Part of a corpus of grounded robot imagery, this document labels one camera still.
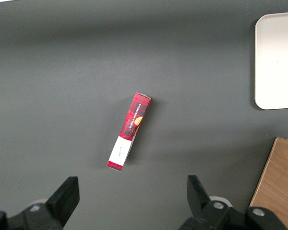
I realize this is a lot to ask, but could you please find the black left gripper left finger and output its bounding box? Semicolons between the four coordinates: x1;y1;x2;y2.
21;176;80;230

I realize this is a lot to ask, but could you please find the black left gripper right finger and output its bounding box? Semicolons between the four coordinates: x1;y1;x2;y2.
179;175;249;230

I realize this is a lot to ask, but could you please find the brown wooden board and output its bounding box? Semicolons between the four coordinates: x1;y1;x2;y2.
249;137;288;230

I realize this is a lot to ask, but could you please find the red plaid cookie box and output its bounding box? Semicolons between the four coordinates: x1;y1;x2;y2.
107;92;152;173

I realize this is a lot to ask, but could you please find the white rounded plastic tray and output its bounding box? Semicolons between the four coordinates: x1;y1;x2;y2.
254;11;288;110

